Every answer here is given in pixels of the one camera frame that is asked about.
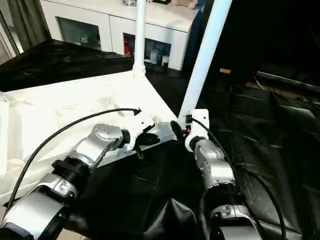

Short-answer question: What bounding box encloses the white plastic table top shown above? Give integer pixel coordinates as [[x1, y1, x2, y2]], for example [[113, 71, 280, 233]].
[[0, 69, 185, 207]]

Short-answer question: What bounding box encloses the black table mat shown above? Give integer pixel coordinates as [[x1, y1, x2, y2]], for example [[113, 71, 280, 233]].
[[0, 38, 320, 240]]

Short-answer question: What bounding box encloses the long dark metal rod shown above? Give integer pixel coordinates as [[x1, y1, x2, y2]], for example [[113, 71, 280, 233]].
[[256, 71, 320, 88]]

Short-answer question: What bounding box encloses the white cabinet with glass doors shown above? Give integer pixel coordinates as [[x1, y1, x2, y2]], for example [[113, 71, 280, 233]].
[[39, 0, 197, 71]]

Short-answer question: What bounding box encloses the grey curtain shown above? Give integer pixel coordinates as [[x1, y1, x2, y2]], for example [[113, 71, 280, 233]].
[[7, 0, 52, 55]]

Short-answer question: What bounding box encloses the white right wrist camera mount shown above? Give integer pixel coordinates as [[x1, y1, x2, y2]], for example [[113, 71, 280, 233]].
[[183, 108, 210, 152]]

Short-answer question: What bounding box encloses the black left wrist camera cable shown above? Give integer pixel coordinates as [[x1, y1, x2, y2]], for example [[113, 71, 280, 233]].
[[3, 107, 143, 216]]

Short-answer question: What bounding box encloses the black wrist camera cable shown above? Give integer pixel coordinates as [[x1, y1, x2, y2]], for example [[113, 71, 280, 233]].
[[3, 107, 143, 216], [191, 118, 287, 240]]

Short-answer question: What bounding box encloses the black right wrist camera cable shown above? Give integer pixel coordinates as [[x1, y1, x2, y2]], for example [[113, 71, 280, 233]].
[[191, 118, 287, 240]]

